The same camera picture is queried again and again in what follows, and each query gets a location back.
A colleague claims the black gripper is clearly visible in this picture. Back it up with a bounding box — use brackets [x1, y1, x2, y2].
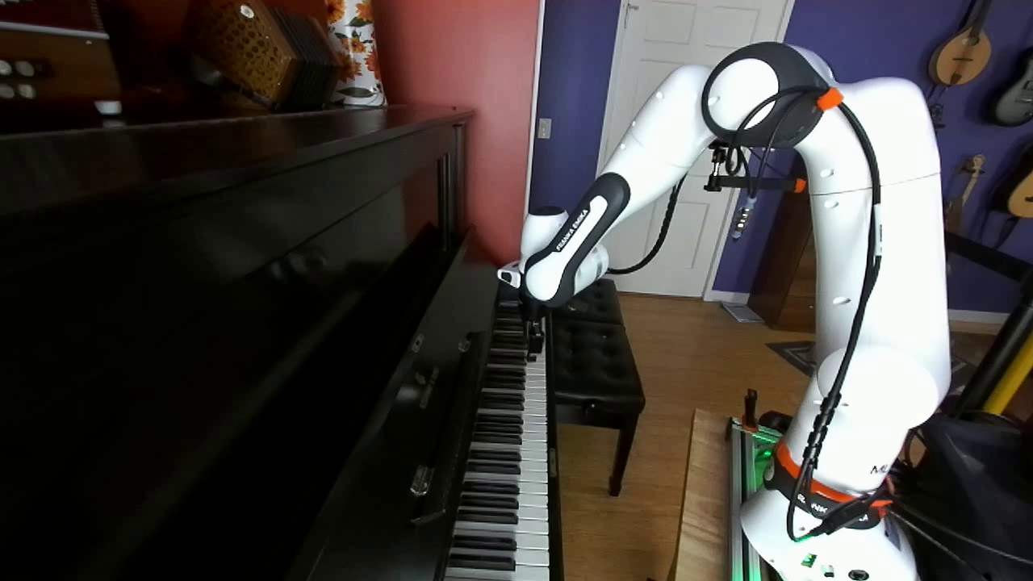
[518, 286, 551, 365]

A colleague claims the black piano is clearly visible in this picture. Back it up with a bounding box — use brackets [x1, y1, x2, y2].
[0, 106, 567, 581]

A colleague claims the black tufted piano bench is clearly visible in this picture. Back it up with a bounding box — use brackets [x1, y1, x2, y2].
[544, 279, 648, 502]

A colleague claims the brown wooden cabinet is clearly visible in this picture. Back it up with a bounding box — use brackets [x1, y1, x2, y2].
[748, 175, 819, 333]

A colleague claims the dark floor mat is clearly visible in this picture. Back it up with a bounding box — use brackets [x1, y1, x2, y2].
[764, 336, 819, 378]

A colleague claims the floral patterned vase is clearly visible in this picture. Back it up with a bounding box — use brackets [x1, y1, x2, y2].
[322, 0, 392, 110]

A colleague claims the black fabric bag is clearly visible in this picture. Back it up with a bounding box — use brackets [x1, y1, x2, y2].
[889, 403, 1033, 581]

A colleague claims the yellow and black pole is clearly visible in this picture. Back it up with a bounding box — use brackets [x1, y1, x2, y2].
[951, 286, 1033, 420]

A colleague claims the small tan hanging instrument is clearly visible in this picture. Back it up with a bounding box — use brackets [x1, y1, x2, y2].
[1004, 167, 1033, 222]

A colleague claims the wooden box with knobs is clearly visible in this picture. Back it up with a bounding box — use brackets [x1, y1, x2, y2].
[0, 0, 125, 124]

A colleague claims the green metal base frame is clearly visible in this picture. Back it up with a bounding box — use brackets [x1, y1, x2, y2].
[722, 388, 790, 581]

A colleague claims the dark slim wall instrument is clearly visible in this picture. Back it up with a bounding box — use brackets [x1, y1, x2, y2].
[945, 152, 987, 245]

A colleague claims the grey hanging string instrument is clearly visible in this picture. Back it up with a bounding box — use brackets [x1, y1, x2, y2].
[987, 61, 1033, 129]

